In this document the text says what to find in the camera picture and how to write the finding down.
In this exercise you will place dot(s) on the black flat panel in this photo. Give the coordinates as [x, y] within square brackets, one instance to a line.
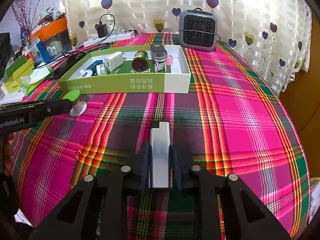
[4, 50]

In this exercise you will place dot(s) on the purple flower branches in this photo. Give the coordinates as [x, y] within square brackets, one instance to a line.
[25, 10]

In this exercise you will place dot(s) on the black bicycle light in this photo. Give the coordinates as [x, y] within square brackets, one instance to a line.
[158, 52]

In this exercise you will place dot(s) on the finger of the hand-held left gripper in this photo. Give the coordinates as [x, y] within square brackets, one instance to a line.
[55, 107]
[17, 105]

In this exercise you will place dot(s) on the green and white cardboard box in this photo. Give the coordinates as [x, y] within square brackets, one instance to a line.
[112, 85]

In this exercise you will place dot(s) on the green-topped white suction knob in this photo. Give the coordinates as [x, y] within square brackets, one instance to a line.
[78, 110]

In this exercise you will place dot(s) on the black smartphone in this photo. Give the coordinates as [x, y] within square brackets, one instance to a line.
[63, 68]

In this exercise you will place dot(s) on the person's left hand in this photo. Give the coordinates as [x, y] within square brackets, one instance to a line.
[6, 152]

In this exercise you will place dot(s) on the blue and white carton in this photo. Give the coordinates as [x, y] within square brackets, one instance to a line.
[40, 48]

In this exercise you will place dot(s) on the pink plastic clip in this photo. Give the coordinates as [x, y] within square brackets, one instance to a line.
[161, 67]
[170, 60]

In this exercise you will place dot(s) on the lime green flat box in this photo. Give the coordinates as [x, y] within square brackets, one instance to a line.
[20, 78]

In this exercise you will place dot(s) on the orange-rimmed round container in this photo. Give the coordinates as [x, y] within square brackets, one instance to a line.
[53, 25]

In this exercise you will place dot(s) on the pile of small packages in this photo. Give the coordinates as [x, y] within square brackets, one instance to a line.
[48, 15]

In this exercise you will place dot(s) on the blue USB device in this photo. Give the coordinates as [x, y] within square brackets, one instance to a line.
[95, 66]

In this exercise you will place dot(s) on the dark green flat box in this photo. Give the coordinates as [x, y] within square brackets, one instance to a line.
[15, 66]

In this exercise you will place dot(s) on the white USB wall charger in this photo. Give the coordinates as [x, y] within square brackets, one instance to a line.
[113, 61]

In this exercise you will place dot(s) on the white round smiley gadget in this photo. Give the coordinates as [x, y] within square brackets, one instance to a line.
[85, 74]

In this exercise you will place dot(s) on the black plug adapter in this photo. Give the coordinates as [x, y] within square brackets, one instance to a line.
[102, 30]

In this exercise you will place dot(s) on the white power strip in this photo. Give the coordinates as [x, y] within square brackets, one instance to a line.
[110, 38]

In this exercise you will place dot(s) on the small white round jar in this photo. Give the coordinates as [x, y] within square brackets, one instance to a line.
[101, 69]

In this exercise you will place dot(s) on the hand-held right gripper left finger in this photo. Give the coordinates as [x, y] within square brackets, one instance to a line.
[145, 165]

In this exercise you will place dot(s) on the silver and black lighter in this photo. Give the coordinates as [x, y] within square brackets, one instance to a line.
[160, 155]

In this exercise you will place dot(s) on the grey mini heater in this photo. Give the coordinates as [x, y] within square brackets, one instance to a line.
[197, 30]

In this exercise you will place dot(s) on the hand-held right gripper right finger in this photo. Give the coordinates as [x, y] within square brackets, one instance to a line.
[175, 165]

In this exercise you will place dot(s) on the brown bottle with red cap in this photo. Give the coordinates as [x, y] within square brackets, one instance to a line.
[139, 60]

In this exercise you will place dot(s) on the white plug adapter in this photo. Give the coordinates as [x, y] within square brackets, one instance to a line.
[108, 21]

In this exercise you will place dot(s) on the green tissue pack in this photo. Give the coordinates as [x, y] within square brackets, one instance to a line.
[36, 78]

